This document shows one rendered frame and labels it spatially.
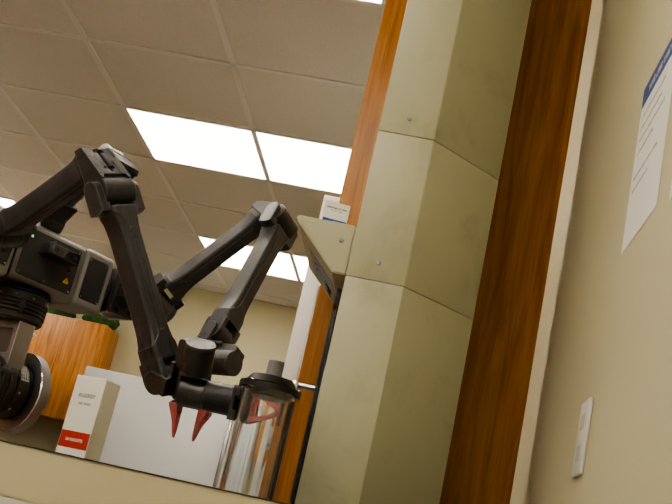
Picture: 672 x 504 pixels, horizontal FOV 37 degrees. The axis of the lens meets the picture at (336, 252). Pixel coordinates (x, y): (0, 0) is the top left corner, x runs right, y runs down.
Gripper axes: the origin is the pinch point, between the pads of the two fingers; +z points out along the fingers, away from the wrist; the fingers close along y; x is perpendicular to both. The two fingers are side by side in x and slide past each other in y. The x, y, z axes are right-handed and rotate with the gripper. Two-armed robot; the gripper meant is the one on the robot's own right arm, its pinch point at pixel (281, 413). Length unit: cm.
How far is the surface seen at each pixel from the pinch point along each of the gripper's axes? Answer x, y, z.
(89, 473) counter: 5, -114, -2
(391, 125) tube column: -59, 1, 8
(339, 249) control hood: -32.0, -3.1, 3.8
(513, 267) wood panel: -42, 34, 40
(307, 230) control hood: -34.3, -2.4, -3.0
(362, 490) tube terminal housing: 9.5, -9.9, 17.8
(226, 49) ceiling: -123, 175, -68
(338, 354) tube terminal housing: -12.7, -6.2, 8.2
